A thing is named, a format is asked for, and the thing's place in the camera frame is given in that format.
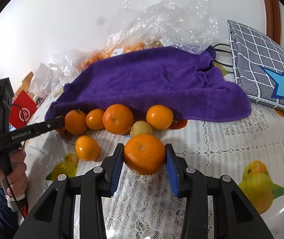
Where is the wooden chair back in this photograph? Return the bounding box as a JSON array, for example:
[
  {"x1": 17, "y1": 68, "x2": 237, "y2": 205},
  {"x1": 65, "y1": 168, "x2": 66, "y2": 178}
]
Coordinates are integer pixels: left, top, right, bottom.
[{"x1": 15, "y1": 72, "x2": 35, "y2": 98}]

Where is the large orange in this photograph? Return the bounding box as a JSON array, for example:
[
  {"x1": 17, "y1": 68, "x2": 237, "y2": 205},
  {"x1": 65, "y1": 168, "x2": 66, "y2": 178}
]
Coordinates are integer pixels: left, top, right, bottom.
[{"x1": 124, "y1": 134, "x2": 166, "y2": 175}]

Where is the red small fruit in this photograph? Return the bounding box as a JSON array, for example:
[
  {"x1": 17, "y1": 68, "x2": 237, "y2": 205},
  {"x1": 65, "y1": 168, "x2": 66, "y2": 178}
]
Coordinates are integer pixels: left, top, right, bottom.
[{"x1": 169, "y1": 120, "x2": 187, "y2": 130}]

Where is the left hand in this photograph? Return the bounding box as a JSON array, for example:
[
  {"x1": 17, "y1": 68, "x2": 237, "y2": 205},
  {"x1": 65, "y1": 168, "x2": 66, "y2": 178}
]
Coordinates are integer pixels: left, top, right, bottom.
[{"x1": 0, "y1": 150, "x2": 28, "y2": 196}]

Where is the grey checked cushion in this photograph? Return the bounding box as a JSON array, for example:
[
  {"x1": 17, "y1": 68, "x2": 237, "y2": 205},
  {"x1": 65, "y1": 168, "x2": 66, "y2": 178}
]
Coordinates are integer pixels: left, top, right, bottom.
[{"x1": 227, "y1": 20, "x2": 284, "y2": 112}]

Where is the lone orange mandarin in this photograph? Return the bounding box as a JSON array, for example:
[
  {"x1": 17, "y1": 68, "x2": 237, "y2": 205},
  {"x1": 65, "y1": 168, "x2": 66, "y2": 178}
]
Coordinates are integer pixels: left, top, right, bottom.
[{"x1": 75, "y1": 135, "x2": 100, "y2": 161}]

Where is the white paper bag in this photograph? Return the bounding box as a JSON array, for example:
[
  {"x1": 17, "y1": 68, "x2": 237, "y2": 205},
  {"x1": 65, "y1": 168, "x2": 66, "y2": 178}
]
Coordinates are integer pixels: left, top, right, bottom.
[{"x1": 28, "y1": 63, "x2": 54, "y2": 98}]

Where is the brown door frame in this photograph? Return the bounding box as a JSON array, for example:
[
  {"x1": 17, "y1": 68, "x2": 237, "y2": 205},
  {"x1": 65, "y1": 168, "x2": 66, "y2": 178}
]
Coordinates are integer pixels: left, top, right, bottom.
[{"x1": 264, "y1": 0, "x2": 282, "y2": 44}]

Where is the yellow-green round fruit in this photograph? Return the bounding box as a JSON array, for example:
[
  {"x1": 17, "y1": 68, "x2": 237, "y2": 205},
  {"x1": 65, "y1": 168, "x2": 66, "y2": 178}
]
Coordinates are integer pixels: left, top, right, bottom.
[{"x1": 130, "y1": 121, "x2": 153, "y2": 138}]

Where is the big orange mandarin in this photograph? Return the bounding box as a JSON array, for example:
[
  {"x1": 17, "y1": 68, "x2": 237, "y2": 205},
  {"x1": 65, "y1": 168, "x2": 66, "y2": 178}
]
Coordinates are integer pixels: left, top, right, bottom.
[{"x1": 102, "y1": 104, "x2": 134, "y2": 135}]

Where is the clear plastic bag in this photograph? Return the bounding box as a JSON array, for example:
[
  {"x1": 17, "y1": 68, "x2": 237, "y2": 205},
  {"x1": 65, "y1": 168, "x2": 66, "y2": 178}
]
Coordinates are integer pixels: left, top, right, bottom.
[{"x1": 49, "y1": 0, "x2": 219, "y2": 85}]

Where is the purple towel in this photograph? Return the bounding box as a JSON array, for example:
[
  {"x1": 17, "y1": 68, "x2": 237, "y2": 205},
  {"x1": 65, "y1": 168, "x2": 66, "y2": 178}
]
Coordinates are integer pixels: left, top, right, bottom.
[{"x1": 45, "y1": 46, "x2": 251, "y2": 122}]

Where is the black cable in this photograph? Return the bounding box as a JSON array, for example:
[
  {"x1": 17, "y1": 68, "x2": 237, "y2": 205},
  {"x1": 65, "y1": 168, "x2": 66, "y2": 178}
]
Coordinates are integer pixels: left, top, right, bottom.
[{"x1": 210, "y1": 43, "x2": 235, "y2": 68}]

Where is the red box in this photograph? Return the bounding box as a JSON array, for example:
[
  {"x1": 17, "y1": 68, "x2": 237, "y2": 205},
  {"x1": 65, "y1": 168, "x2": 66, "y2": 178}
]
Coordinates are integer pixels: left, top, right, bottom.
[{"x1": 9, "y1": 91, "x2": 37, "y2": 129}]

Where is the small orange mandarin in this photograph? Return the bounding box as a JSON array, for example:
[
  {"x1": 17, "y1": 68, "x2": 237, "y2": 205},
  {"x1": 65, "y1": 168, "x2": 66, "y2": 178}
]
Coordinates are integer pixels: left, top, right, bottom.
[{"x1": 86, "y1": 109, "x2": 105, "y2": 130}]

